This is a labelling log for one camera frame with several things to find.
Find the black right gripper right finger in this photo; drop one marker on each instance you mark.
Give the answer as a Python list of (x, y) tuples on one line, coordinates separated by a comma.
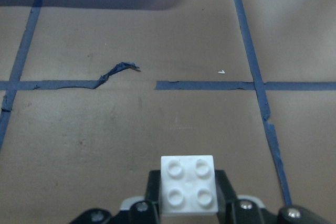
[(226, 196)]

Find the white square building block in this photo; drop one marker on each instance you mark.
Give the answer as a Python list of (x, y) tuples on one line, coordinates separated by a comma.
[(188, 186)]

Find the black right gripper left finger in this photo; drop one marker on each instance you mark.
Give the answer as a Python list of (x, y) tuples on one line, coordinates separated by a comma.
[(152, 195)]

